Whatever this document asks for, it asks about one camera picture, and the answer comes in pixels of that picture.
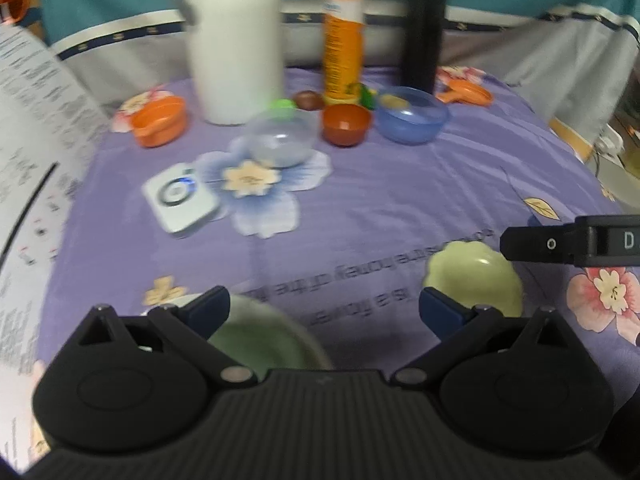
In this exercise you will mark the printed instruction sheet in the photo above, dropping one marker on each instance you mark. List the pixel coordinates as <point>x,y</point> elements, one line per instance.
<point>35,160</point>

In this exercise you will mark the pale yellow scalloped plate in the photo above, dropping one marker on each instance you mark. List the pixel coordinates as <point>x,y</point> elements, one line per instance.
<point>477,277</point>

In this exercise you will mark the green toy vegetable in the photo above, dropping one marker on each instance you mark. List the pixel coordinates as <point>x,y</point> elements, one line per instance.
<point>281,104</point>

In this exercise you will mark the purple floral tablecloth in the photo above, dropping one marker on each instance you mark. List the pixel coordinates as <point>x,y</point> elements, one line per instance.
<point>380,200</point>

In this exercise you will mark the orange cup with spout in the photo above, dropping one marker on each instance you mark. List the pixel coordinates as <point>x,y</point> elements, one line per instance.
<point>159,121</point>

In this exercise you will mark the orange bowl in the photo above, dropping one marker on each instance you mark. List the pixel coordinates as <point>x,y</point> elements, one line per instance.
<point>346,124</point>

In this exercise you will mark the green toy pepper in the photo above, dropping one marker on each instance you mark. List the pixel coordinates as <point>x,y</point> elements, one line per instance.
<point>369,96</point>

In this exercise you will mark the white square device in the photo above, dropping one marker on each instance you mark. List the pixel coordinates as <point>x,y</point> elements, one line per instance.
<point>180,199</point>

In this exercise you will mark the white power plug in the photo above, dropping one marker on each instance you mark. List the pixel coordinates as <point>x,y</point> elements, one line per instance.
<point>607,141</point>

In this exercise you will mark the brown toy chestnut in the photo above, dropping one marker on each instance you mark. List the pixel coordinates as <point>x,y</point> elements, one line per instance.
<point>307,100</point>

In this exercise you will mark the orange plastic object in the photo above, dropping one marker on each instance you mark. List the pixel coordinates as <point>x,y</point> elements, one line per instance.
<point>12,2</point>

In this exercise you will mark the black thermos flask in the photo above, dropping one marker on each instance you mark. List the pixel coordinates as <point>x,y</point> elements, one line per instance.
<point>424,30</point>

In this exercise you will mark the clear plastic bowl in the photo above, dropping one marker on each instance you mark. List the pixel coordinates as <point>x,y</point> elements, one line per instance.
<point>280,140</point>

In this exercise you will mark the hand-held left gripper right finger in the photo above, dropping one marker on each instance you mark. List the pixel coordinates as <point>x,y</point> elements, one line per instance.
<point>439,310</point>

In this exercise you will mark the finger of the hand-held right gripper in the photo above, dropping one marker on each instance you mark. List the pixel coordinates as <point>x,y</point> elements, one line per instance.
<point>545,244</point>

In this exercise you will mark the small orange toy pan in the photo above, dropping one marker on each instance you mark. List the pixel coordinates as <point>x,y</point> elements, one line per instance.
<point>467,93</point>

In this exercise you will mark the white round plate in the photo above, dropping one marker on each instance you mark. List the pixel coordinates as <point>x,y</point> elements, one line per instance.
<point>318,349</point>

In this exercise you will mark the yellow orange bottle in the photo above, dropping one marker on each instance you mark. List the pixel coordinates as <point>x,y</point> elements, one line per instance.
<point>343,35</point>

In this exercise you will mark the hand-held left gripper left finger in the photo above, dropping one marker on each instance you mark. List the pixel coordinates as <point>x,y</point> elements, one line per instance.
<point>211,306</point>

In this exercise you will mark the white plastic jug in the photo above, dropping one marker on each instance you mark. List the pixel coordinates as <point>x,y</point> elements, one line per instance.
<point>234,40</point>

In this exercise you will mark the blue translucent bowl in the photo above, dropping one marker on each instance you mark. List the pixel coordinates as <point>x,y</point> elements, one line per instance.
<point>411,115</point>

